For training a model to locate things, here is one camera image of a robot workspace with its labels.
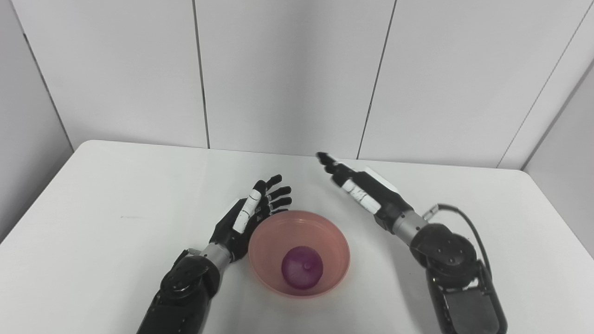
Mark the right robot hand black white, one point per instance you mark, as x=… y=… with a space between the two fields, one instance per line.
x=366 y=192

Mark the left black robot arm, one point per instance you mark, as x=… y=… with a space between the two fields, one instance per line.
x=183 y=292

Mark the pink round plate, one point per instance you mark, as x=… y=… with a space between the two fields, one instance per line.
x=320 y=227

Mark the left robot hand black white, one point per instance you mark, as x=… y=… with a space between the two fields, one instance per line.
x=243 y=218

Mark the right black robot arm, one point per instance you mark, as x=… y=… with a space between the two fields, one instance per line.
x=457 y=273

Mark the purple red onion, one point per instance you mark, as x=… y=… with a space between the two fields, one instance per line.
x=302 y=268

